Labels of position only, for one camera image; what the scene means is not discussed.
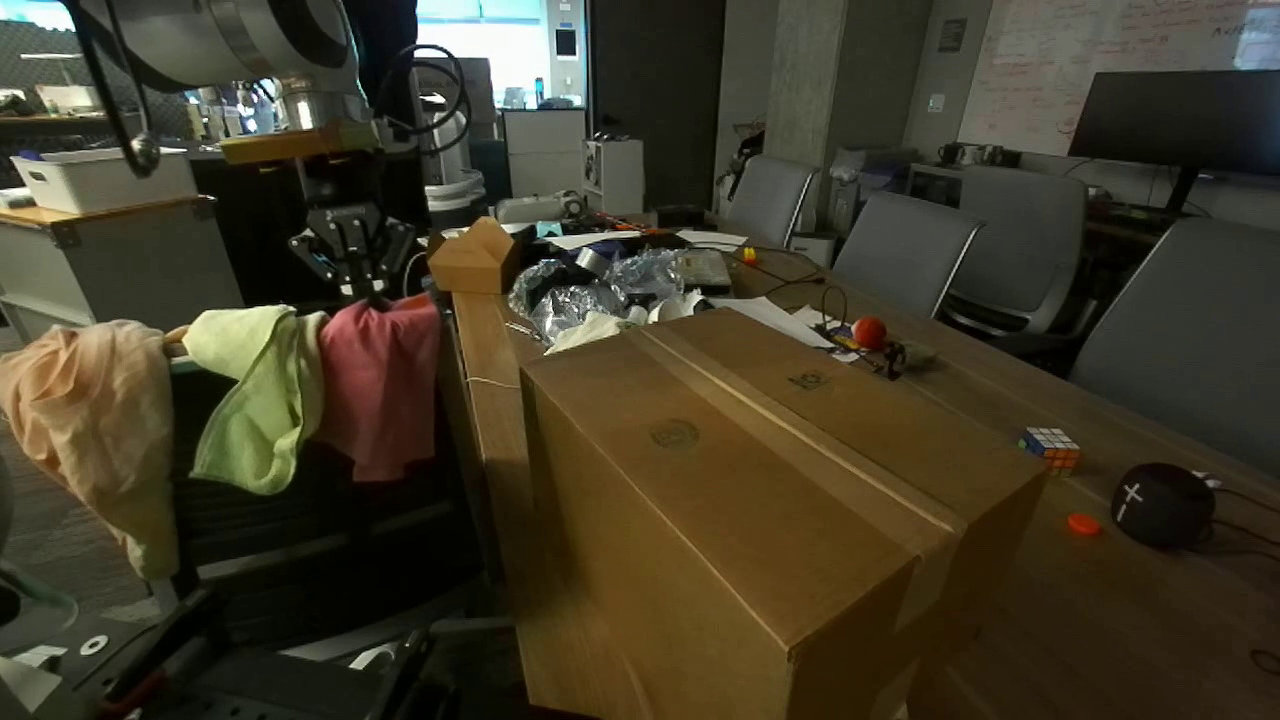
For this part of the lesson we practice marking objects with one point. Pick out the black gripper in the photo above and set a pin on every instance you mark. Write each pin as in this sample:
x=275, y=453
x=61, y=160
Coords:
x=355, y=244

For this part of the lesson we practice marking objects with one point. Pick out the pink t-shirt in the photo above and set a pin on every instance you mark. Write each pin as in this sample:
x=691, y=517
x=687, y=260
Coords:
x=382, y=387

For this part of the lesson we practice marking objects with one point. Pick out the yellow-green towel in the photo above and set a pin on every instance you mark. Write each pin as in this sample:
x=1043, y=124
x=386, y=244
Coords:
x=275, y=399

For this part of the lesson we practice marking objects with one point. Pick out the peach t-shirt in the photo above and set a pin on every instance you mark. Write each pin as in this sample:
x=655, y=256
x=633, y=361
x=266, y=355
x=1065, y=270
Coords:
x=93, y=415

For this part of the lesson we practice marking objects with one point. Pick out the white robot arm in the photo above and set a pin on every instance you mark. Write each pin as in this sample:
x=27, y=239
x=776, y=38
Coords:
x=345, y=106

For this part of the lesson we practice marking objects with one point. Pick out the grey office chair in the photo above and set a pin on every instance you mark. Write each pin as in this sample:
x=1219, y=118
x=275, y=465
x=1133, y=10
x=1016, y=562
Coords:
x=306, y=604

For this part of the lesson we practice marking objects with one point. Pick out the grey chair far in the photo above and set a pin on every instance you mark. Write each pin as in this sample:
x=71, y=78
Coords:
x=770, y=201

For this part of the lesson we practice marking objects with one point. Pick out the large brown cardboard box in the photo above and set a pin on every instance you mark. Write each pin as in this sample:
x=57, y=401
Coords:
x=714, y=523

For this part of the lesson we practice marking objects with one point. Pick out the grey chair behind middle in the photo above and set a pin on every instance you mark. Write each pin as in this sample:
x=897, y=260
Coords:
x=1026, y=253

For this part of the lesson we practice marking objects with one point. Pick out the grey chair right near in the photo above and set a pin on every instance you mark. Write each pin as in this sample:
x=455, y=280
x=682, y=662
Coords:
x=1192, y=337

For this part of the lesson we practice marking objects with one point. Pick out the pile of plastic bags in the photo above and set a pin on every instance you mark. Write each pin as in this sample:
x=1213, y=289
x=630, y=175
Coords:
x=573, y=301

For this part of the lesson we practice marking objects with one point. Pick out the white storage bin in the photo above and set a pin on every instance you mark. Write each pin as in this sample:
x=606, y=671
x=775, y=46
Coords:
x=97, y=180

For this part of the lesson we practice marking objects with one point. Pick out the white paper sheet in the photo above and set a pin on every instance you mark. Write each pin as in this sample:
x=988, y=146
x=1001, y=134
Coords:
x=775, y=316

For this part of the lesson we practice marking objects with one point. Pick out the red ball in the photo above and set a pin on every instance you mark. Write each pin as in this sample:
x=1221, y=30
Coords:
x=868, y=332

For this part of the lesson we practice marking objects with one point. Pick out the rubik's cube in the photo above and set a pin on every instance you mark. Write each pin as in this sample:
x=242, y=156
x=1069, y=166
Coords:
x=1051, y=444

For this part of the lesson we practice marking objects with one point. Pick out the small orange cap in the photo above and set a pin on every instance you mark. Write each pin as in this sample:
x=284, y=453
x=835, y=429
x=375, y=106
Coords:
x=1080, y=525

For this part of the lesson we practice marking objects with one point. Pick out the black round speaker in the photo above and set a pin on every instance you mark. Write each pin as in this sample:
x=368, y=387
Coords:
x=1161, y=507

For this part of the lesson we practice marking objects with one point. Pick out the black monitor screen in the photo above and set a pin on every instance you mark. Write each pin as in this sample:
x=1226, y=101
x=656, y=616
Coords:
x=1221, y=123

